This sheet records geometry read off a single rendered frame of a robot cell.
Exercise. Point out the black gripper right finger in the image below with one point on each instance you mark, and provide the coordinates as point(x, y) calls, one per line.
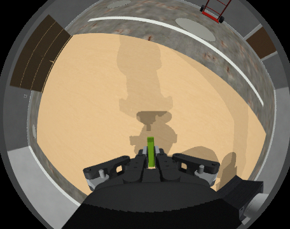
point(171, 165)

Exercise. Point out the lime green rod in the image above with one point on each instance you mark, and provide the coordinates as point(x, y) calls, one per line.
point(151, 153)

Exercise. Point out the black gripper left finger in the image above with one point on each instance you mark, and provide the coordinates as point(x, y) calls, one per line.
point(131, 167)

